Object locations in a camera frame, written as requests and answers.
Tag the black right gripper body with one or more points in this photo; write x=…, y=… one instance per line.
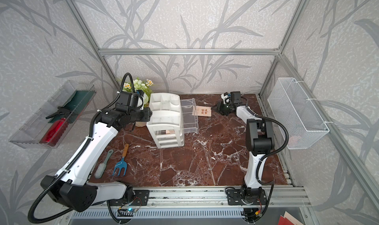
x=224, y=109

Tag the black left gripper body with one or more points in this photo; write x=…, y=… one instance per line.
x=136, y=114

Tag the beige printed postcard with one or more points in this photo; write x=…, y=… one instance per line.
x=204, y=111

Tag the clear plastic drawer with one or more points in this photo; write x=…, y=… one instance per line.
x=190, y=117

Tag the white plastic drawer organizer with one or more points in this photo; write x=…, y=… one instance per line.
x=167, y=115

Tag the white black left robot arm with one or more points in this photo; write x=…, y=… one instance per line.
x=70, y=186

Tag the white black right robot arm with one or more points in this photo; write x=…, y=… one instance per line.
x=258, y=138

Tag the postcards in lower drawer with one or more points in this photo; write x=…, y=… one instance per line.
x=167, y=132

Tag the beige faceted flower pot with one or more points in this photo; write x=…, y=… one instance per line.
x=140, y=124

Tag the artificial green white flowers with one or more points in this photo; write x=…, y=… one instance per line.
x=140, y=85

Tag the dark green cloth in tray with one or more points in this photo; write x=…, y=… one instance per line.
x=79, y=100

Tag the blue garden hand fork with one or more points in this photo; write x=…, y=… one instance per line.
x=121, y=166

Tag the black clamp in tray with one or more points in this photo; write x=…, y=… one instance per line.
x=63, y=113

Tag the red brush in tray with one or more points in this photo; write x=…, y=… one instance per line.
x=55, y=132

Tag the red booklet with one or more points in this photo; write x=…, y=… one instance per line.
x=288, y=219

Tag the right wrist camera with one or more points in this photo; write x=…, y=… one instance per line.
x=226, y=97

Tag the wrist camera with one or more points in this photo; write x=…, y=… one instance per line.
x=226, y=97
x=142, y=98

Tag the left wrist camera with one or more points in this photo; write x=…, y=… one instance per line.
x=142, y=98

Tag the white wire mesh basket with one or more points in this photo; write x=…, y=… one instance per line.
x=292, y=107

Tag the clear wall-mounted plastic tray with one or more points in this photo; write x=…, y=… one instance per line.
x=50, y=124

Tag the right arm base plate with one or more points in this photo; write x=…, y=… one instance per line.
x=246, y=196

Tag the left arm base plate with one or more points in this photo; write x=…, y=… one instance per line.
x=138, y=197

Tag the aluminium mounting rail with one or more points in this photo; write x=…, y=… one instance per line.
x=210, y=202

